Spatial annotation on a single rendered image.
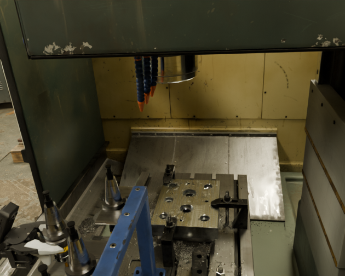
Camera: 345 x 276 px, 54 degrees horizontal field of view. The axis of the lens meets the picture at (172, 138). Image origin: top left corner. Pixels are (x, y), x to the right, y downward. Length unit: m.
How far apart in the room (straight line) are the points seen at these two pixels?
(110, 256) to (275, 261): 0.98
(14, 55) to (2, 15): 0.14
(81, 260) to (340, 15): 0.63
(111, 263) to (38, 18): 0.48
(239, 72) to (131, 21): 1.42
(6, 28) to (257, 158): 1.39
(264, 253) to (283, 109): 0.84
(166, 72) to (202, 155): 1.19
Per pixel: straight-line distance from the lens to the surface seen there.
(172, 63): 0.86
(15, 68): 1.44
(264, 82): 1.99
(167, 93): 2.03
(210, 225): 1.17
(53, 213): 0.83
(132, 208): 0.87
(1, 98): 6.06
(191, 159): 1.99
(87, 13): 0.62
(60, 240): 0.86
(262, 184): 1.90
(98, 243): 0.81
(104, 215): 0.88
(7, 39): 1.43
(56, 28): 0.65
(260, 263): 1.59
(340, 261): 0.97
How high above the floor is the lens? 1.74
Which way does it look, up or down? 25 degrees down
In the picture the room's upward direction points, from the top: 4 degrees counter-clockwise
